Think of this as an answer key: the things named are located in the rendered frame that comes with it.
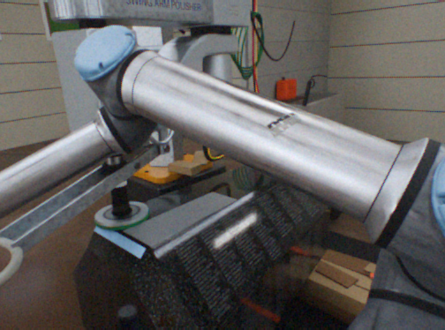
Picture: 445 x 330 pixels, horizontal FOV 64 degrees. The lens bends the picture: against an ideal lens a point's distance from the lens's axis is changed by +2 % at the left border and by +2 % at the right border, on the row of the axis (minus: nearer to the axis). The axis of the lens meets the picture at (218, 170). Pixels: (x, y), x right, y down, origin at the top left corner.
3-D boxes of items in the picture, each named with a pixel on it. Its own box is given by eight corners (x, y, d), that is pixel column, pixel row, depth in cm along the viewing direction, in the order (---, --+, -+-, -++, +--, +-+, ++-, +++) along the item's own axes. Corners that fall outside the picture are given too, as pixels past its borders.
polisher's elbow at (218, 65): (188, 96, 184) (185, 56, 178) (218, 92, 195) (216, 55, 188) (208, 99, 169) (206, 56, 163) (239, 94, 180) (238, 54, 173)
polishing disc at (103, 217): (94, 209, 152) (94, 206, 152) (145, 200, 158) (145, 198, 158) (94, 230, 133) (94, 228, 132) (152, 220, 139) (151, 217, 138)
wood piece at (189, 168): (168, 170, 231) (167, 164, 230) (179, 167, 239) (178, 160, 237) (191, 175, 220) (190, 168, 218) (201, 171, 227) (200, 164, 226)
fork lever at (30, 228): (144, 145, 162) (140, 135, 159) (174, 149, 151) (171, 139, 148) (-4, 243, 118) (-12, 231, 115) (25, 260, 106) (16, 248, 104)
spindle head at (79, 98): (145, 138, 163) (131, 33, 149) (179, 142, 150) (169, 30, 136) (73, 157, 136) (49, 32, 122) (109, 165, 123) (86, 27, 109)
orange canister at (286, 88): (272, 102, 474) (272, 78, 464) (289, 98, 511) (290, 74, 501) (287, 103, 461) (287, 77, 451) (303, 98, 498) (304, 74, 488)
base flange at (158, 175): (119, 170, 251) (118, 164, 250) (173, 154, 284) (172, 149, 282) (160, 185, 218) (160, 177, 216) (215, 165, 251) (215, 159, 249)
